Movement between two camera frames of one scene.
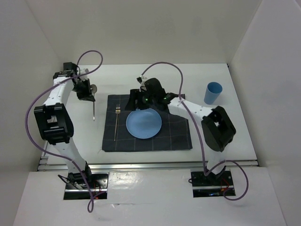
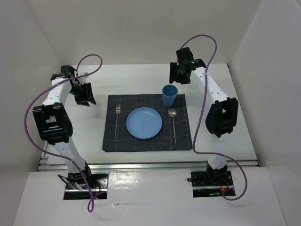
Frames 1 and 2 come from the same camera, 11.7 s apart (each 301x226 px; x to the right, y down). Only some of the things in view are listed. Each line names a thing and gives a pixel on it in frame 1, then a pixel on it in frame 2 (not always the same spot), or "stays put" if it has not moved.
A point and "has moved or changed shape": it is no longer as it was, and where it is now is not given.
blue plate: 144,123 stays put
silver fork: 117,110 stays put
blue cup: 213,89 has moved or changed shape
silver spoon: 93,88 → 172,112
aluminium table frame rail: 47,164 stays put
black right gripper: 131,105 → 174,76
